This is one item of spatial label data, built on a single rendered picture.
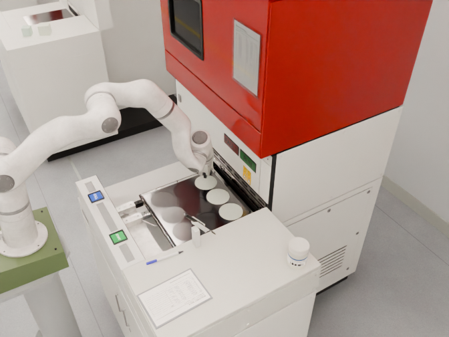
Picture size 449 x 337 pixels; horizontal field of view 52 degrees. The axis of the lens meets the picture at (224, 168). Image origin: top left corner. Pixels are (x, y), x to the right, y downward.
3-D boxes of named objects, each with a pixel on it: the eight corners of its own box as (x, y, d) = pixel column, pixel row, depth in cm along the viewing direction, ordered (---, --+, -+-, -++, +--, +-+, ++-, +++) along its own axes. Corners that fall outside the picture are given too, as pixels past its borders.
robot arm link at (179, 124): (161, 134, 161) (206, 175, 182) (176, 97, 167) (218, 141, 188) (142, 134, 166) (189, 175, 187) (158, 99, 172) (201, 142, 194)
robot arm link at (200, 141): (209, 165, 189) (216, 146, 193) (206, 150, 177) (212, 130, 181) (190, 160, 191) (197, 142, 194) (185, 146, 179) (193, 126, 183)
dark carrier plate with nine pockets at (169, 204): (211, 170, 213) (211, 170, 213) (252, 216, 191) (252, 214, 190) (143, 196, 200) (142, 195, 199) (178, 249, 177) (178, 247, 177)
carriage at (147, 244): (133, 208, 200) (132, 204, 198) (169, 266, 176) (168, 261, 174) (115, 215, 197) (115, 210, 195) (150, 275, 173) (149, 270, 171)
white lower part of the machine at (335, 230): (274, 199, 328) (283, 101, 276) (353, 280, 274) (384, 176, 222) (186, 237, 300) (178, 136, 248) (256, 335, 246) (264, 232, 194)
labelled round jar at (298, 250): (298, 251, 167) (301, 233, 161) (310, 264, 162) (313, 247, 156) (282, 259, 164) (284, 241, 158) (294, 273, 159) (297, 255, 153)
